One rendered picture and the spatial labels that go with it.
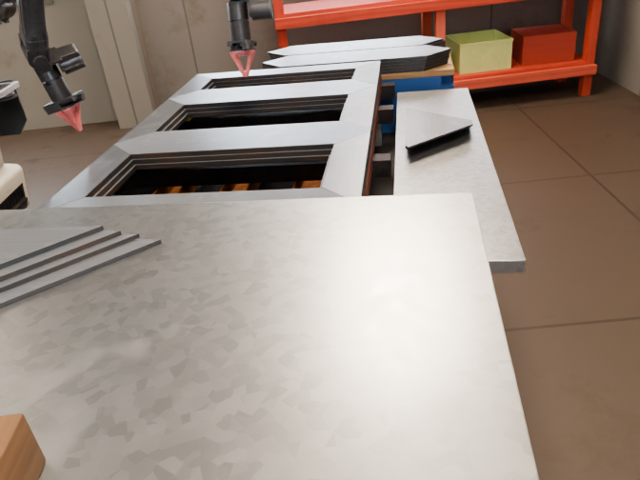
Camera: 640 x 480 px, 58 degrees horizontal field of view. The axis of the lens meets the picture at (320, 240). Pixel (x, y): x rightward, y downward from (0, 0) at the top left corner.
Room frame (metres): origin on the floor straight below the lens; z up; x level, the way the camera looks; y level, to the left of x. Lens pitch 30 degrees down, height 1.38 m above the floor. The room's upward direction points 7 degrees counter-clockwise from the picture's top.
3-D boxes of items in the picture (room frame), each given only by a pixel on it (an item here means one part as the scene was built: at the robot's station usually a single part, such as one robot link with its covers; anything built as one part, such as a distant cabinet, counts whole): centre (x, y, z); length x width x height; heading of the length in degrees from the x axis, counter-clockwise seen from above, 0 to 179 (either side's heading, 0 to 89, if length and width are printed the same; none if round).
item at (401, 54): (2.51, -0.24, 0.82); 0.80 x 0.40 x 0.06; 79
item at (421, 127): (1.69, -0.40, 0.77); 0.45 x 0.20 x 0.04; 169
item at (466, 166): (1.55, -0.38, 0.74); 1.20 x 0.26 x 0.03; 169
